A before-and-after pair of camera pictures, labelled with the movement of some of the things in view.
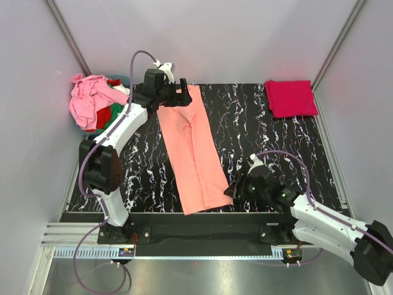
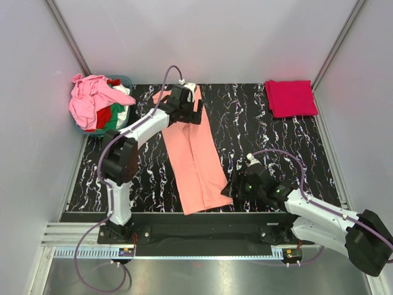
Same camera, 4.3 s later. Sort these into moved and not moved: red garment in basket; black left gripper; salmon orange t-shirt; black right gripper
Moved: black left gripper
Not moved: red garment in basket; black right gripper; salmon orange t-shirt
